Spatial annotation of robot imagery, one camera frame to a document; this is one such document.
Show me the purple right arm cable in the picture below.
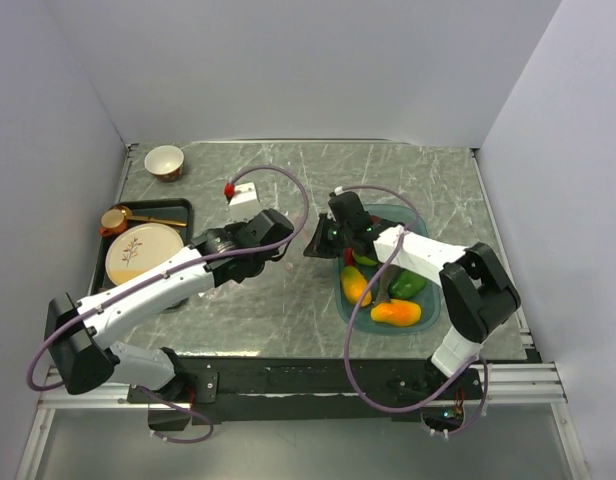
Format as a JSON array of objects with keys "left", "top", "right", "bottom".
[{"left": 343, "top": 185, "right": 489, "bottom": 437}]

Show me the clear zip top bag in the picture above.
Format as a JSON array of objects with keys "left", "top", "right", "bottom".
[{"left": 195, "top": 246, "right": 302, "bottom": 301}]

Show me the yellow orange mango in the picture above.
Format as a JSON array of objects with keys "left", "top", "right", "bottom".
[{"left": 370, "top": 299, "right": 422, "bottom": 328}]

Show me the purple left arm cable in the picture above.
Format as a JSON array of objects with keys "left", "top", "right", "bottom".
[{"left": 26, "top": 165, "right": 310, "bottom": 445}]

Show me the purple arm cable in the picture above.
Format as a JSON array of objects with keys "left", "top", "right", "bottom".
[
  {"left": 343, "top": 185, "right": 489, "bottom": 437},
  {"left": 26, "top": 165, "right": 310, "bottom": 445}
]

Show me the green bell pepper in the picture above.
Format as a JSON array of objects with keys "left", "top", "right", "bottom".
[{"left": 388, "top": 270, "right": 428, "bottom": 300}]

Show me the red chili pepper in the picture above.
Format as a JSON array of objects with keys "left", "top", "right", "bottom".
[{"left": 344, "top": 248, "right": 355, "bottom": 266}]

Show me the white bowl brown outside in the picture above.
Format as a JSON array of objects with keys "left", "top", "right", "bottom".
[{"left": 144, "top": 145, "right": 185, "bottom": 182}]

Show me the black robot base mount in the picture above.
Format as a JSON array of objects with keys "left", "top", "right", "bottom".
[{"left": 62, "top": 354, "right": 494, "bottom": 432}]

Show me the cream plate with leaf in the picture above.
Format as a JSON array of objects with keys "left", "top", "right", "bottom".
[{"left": 104, "top": 223, "right": 184, "bottom": 286}]

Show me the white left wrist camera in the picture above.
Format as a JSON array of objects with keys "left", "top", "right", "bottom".
[{"left": 228, "top": 182, "right": 261, "bottom": 222}]

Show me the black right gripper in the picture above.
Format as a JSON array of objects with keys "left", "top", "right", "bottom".
[{"left": 304, "top": 213, "right": 353, "bottom": 259}]

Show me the translucent blue plastic container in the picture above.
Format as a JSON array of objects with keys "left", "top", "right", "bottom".
[{"left": 333, "top": 203, "right": 441, "bottom": 335}]

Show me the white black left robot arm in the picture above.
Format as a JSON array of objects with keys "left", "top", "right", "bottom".
[{"left": 46, "top": 209, "right": 294, "bottom": 402}]

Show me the orange green mango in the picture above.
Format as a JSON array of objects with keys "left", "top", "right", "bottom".
[{"left": 339, "top": 266, "right": 372, "bottom": 307}]

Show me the gold spoon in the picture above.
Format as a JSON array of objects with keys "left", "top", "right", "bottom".
[{"left": 114, "top": 205, "right": 187, "bottom": 227}]

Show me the small orange cup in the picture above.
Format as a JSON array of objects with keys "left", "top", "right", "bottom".
[{"left": 99, "top": 208, "right": 128, "bottom": 237}]

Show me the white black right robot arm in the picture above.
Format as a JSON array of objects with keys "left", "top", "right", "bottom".
[{"left": 304, "top": 187, "right": 521, "bottom": 398}]

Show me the green apple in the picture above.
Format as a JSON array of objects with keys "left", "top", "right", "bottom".
[{"left": 352, "top": 252, "right": 378, "bottom": 266}]

